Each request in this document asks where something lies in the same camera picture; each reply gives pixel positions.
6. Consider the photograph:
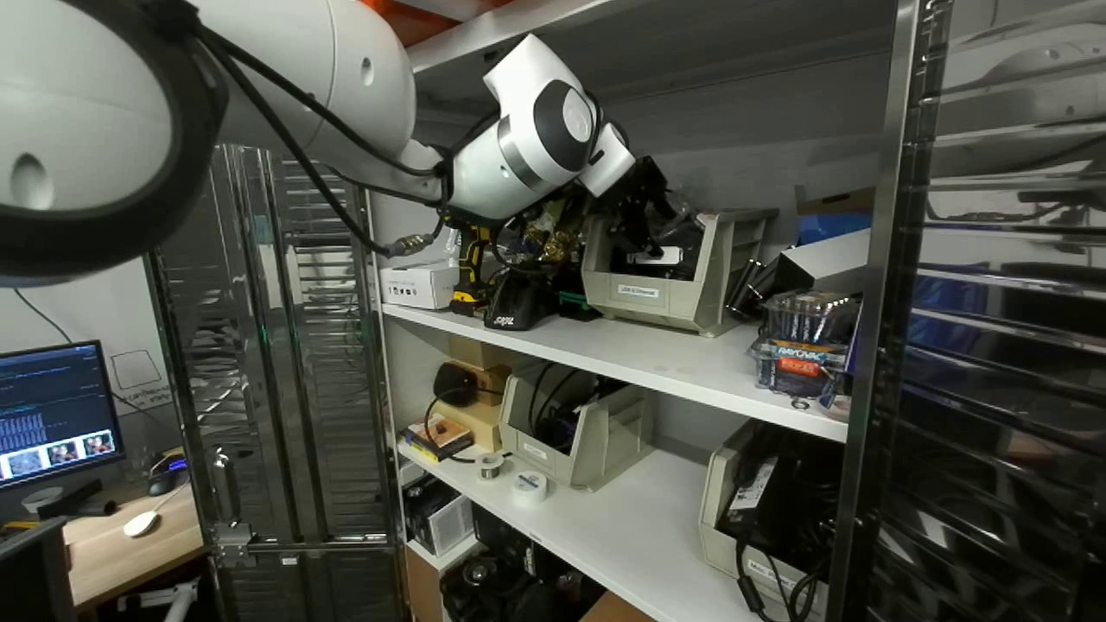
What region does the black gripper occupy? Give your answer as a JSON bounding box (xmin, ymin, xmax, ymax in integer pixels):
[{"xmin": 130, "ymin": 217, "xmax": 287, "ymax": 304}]
[{"xmin": 591, "ymin": 153, "xmax": 694, "ymax": 257}]

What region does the grey labelled storage bin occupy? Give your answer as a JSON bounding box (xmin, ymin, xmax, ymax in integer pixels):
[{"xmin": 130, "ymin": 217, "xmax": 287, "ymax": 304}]
[{"xmin": 577, "ymin": 209, "xmax": 773, "ymax": 338}]

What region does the black device beside bin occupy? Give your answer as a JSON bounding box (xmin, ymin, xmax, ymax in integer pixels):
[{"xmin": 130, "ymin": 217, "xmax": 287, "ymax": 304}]
[{"xmin": 721, "ymin": 244, "xmax": 788, "ymax": 326}]

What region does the black battery charger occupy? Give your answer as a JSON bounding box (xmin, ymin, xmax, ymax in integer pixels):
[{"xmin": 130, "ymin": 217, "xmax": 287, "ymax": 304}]
[{"xmin": 479, "ymin": 257, "xmax": 557, "ymax": 334}]

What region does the small white printed box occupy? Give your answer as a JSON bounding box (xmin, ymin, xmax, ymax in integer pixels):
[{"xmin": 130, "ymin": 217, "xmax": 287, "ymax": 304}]
[{"xmin": 772, "ymin": 226, "xmax": 876, "ymax": 297}]

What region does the white product box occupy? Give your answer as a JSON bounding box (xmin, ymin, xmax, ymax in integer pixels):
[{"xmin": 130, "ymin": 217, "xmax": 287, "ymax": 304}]
[{"xmin": 377, "ymin": 226, "xmax": 462, "ymax": 310}]

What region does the grey open-front storage bin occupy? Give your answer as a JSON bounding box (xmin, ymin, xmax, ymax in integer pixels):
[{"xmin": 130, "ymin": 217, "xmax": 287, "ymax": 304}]
[{"xmin": 494, "ymin": 358, "xmax": 661, "ymax": 493}]

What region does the black pouch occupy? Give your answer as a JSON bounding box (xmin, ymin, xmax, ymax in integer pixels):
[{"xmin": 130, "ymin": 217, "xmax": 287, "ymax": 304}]
[{"xmin": 430, "ymin": 358, "xmax": 479, "ymax": 409}]

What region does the large brown cardboard box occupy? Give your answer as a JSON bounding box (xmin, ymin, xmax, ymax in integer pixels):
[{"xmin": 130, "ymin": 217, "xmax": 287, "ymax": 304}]
[{"xmin": 452, "ymin": 341, "xmax": 514, "ymax": 457}]

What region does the white tape roll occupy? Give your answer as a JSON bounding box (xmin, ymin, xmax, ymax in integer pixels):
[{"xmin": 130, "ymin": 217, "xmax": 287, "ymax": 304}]
[
  {"xmin": 472, "ymin": 448, "xmax": 514, "ymax": 485},
  {"xmin": 507, "ymin": 465, "xmax": 553, "ymax": 500}
]

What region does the yellow orange booklet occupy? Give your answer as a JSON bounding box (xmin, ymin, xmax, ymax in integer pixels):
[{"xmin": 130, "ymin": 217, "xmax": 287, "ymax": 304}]
[{"xmin": 394, "ymin": 419, "xmax": 476, "ymax": 470}]

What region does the white metal shelf unit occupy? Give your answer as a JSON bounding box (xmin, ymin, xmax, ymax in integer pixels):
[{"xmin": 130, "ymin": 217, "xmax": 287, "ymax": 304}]
[{"xmin": 361, "ymin": 0, "xmax": 913, "ymax": 622}]

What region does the white storage box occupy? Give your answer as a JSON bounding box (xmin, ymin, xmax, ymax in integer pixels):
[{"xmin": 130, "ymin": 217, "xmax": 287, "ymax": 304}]
[{"xmin": 402, "ymin": 470, "xmax": 476, "ymax": 558}]

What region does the black bag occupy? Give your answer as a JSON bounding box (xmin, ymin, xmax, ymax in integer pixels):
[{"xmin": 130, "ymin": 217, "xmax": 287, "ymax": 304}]
[{"xmin": 437, "ymin": 511, "xmax": 603, "ymax": 622}]

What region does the white computer mouse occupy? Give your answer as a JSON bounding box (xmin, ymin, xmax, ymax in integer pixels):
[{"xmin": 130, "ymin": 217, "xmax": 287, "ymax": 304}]
[{"xmin": 116, "ymin": 507, "xmax": 165, "ymax": 544}]

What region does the computer monitor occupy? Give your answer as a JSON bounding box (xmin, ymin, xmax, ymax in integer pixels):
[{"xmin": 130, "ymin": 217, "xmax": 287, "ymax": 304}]
[{"xmin": 0, "ymin": 338, "xmax": 127, "ymax": 498}]

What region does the wooden desk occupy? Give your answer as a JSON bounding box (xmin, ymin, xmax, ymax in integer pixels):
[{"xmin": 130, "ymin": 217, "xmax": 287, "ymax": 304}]
[{"xmin": 55, "ymin": 481, "xmax": 210, "ymax": 610}]

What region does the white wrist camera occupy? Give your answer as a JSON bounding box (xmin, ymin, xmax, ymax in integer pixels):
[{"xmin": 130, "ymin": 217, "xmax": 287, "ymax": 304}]
[{"xmin": 577, "ymin": 118, "xmax": 641, "ymax": 200}]

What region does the yellow black cordless drill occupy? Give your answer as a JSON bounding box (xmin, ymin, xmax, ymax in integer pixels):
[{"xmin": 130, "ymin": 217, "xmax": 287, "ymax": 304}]
[{"xmin": 447, "ymin": 222, "xmax": 499, "ymax": 313}]

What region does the grey bin with black cables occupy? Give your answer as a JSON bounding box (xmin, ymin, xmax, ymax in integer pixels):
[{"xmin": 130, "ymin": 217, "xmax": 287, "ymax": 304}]
[{"xmin": 694, "ymin": 419, "xmax": 849, "ymax": 590}]

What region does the black robot cable hose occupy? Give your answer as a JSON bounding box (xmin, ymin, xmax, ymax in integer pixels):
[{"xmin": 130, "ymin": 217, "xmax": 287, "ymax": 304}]
[{"xmin": 186, "ymin": 20, "xmax": 462, "ymax": 261}]

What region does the plastic covered wire rack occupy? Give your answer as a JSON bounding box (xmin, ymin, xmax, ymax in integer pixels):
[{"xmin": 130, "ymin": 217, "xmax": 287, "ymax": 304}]
[{"xmin": 143, "ymin": 141, "xmax": 409, "ymax": 622}]

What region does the bare chrome wire rack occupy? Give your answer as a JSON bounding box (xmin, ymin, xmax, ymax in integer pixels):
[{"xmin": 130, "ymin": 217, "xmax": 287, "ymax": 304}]
[{"xmin": 827, "ymin": 0, "xmax": 1106, "ymax": 622}]

